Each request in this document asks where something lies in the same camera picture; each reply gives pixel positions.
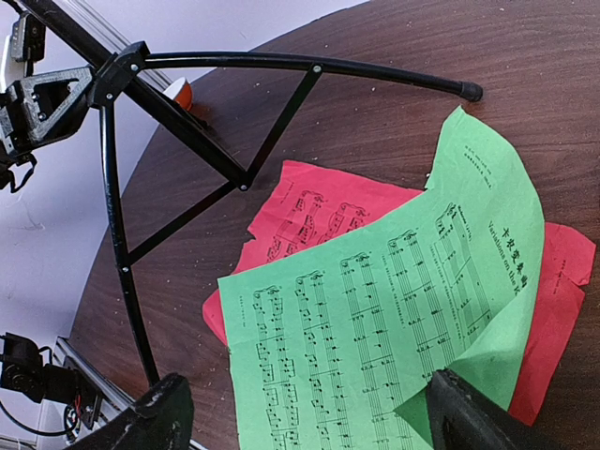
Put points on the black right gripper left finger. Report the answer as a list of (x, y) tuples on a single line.
[(161, 419)]

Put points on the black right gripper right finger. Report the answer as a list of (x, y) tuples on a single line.
[(461, 417)]

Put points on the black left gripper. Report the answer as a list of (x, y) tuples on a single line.
[(43, 109)]

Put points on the black music stand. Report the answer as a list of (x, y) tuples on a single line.
[(119, 73)]

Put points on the green cloth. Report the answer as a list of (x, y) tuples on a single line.
[(328, 344)]

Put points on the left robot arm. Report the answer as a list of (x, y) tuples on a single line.
[(23, 369)]

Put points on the left circuit board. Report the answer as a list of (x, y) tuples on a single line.
[(82, 417)]

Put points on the orange white bowl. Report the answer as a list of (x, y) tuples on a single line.
[(180, 91)]

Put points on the aluminium front rail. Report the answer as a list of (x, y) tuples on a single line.
[(114, 399)]

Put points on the left aluminium frame post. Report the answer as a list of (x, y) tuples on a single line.
[(107, 34)]

